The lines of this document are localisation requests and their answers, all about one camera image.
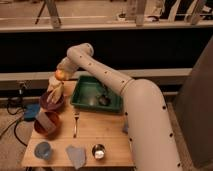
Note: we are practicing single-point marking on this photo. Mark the blue plastic cup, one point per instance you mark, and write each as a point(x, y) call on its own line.
point(43, 150)

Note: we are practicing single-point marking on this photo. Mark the red-brown bowl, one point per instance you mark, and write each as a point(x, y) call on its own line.
point(53, 116)

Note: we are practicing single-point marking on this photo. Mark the beige sponge block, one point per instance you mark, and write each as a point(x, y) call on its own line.
point(45, 122)

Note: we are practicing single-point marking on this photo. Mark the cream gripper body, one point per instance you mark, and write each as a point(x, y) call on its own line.
point(68, 73)

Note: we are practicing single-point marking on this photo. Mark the black ladle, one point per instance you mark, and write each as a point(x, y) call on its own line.
point(103, 99)

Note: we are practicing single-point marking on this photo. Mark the small metal cup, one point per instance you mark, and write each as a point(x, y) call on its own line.
point(98, 151)

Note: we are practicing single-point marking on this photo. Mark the wooden folding table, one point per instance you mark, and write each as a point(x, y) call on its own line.
point(93, 128)

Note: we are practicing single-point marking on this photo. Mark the blue sponge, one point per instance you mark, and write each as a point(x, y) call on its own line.
point(125, 128)

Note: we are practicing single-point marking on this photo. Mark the bunch of bananas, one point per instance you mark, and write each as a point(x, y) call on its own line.
point(55, 93)

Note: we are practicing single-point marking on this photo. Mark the metal fork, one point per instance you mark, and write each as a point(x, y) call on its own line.
point(76, 116)

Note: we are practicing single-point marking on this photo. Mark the grey-blue cloth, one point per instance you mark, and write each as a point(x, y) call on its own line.
point(77, 156)

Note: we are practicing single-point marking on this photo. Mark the purple bowl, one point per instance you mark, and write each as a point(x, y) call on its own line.
point(49, 105)

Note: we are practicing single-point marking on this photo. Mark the blue power box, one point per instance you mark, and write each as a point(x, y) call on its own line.
point(31, 111)

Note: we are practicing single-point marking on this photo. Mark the green plastic tray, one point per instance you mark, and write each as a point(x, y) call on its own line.
point(86, 93)

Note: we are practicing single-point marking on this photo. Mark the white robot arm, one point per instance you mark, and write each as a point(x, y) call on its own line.
point(153, 143)

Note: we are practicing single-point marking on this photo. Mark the white paper cup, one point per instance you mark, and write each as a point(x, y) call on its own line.
point(53, 83)

